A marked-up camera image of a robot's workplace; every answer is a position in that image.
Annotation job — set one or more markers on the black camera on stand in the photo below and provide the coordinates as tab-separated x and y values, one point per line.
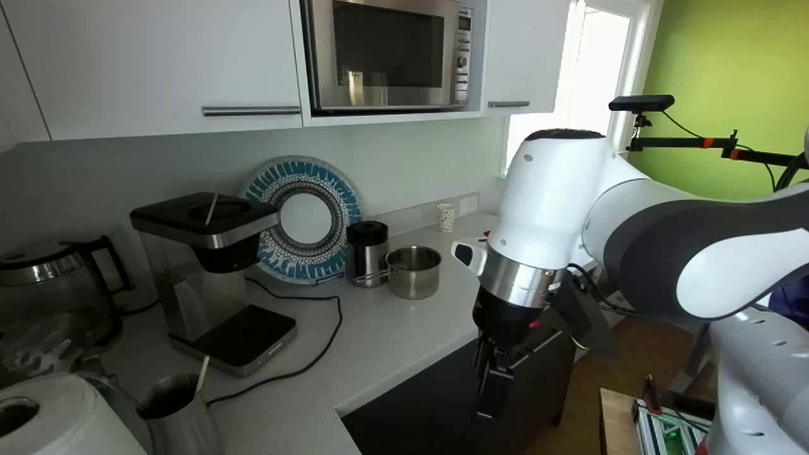
640	105

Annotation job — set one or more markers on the white paper towel roll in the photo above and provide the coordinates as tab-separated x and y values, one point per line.
62	416

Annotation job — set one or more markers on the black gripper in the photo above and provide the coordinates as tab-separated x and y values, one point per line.
500	324

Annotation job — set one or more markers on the white upper cabinet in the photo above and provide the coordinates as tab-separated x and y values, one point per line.
156	67

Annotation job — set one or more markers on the patterned paper cup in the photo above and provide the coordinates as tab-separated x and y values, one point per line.
445	217

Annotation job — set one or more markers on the silver steel pot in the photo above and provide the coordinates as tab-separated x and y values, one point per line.
413	272

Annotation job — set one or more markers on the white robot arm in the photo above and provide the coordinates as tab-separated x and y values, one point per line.
672	257

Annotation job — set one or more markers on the dark lower cabinet drawers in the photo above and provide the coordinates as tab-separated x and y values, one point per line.
434	414

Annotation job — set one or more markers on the black silver coffee maker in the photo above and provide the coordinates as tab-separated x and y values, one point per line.
197	248

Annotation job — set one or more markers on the blue white decorative plate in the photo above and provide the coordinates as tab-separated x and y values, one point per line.
313	205

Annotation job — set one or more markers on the white wall outlet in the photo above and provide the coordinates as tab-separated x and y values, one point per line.
467	203

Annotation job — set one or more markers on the black steel canister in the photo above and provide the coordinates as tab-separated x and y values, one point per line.
367	251

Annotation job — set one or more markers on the steel cup with stick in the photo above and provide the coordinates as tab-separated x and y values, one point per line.
178	419

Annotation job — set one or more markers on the stainless steel microwave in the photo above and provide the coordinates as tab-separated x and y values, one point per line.
372	56

